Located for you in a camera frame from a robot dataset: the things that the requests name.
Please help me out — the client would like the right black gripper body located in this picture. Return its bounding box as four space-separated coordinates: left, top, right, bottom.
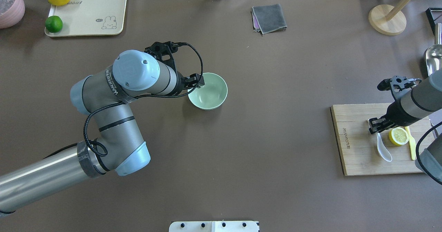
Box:
377 75 422 129

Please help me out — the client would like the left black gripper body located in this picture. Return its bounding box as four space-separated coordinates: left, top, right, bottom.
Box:
144 41 201 95

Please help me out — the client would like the mint green bowl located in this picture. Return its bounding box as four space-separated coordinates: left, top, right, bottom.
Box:
188 72 228 110

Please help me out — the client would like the white ceramic spoon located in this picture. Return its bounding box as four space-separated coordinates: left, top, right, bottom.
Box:
375 133 393 162

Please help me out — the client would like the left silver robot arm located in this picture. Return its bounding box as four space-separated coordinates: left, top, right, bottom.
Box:
0 41 204 217

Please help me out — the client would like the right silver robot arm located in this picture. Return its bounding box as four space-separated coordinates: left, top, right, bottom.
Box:
369 70 442 184

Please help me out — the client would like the pink bowl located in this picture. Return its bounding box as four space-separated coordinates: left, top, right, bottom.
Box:
0 0 25 29

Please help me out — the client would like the yellow lemon slice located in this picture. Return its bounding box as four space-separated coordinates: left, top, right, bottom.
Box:
388 127 409 146

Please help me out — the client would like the yellow plastic knife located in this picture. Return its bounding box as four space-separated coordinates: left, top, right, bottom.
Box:
404 126 416 160

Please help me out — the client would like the metal scoop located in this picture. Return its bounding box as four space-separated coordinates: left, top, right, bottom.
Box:
424 23 442 76

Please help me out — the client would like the wooden cup tree stand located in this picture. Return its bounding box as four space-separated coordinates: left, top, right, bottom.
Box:
368 0 410 36

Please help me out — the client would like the cream tray with bear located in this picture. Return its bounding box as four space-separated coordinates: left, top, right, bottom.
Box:
45 0 127 37

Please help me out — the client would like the grey folded cloth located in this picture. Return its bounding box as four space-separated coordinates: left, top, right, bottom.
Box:
251 3 287 35

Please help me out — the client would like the green lime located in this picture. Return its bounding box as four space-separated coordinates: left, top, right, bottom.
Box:
45 16 63 33

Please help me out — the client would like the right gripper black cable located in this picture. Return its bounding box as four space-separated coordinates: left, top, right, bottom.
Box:
415 121 442 186

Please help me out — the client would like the white pedestal column base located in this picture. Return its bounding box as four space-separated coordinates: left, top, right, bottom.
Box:
169 220 260 232

